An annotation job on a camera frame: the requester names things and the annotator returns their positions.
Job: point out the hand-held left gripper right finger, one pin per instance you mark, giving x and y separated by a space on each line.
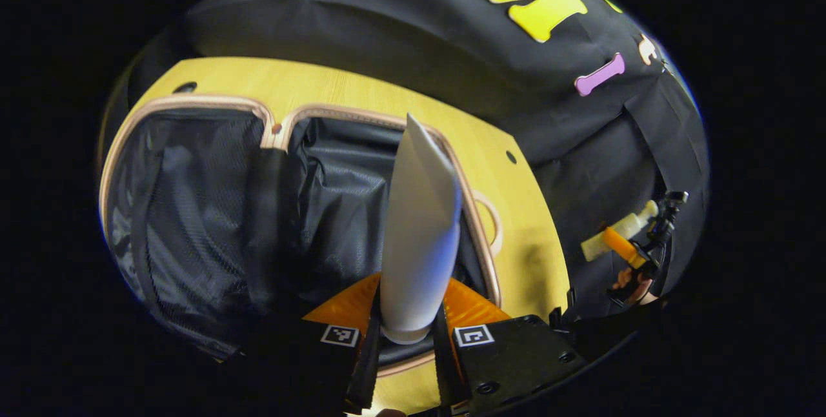
448 372

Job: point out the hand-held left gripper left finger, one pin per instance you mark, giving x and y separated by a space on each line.
362 378

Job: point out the white skin care tube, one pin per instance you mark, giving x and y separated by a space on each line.
419 223

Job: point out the beige suitcase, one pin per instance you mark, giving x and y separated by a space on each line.
193 210

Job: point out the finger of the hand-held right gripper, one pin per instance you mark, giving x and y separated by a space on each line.
661 230
619 244

